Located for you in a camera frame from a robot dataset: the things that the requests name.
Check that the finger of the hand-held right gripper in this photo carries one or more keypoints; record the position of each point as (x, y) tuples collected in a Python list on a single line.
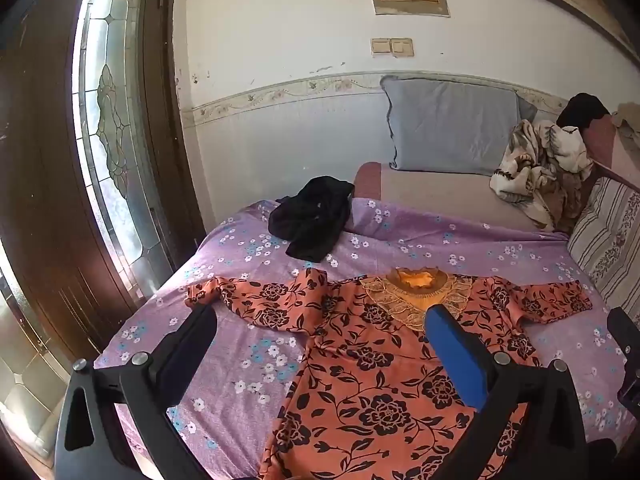
[(631, 390), (626, 332)]

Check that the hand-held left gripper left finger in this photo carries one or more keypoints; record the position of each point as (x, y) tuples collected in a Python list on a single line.
[(192, 332)]

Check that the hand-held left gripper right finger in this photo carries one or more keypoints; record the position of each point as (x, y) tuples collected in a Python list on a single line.
[(455, 355)]

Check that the orange black floral dress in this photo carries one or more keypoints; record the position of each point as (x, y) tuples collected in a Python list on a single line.
[(370, 375)]

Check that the purple floral bed sheet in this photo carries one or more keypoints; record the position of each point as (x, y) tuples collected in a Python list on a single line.
[(240, 360)]

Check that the striped floral pillow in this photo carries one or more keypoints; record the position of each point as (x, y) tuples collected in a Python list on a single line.
[(610, 240)]

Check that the brown mattress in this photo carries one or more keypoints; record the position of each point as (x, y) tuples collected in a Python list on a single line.
[(440, 195)]

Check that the black garment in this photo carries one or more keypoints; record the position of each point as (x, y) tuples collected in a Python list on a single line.
[(312, 215)]

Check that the frosted glass door panel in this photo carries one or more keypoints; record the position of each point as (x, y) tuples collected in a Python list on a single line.
[(25, 375)]

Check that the beige floral fleece blanket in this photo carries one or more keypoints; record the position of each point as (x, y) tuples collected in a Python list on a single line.
[(540, 175)]

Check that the pink cloth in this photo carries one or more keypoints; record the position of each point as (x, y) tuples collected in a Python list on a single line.
[(612, 150)]

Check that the wooden door with stained glass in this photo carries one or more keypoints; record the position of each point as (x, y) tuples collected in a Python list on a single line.
[(45, 185)]

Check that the beige cloth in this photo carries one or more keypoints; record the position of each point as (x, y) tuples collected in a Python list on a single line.
[(629, 122)]

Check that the dark cloth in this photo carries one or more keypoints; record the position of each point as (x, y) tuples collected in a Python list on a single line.
[(582, 110)]

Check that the grey pillow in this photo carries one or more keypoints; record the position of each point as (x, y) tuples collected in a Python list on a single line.
[(450, 125)]

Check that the beige light switch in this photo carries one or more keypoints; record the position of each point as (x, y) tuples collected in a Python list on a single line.
[(381, 46), (403, 47)]

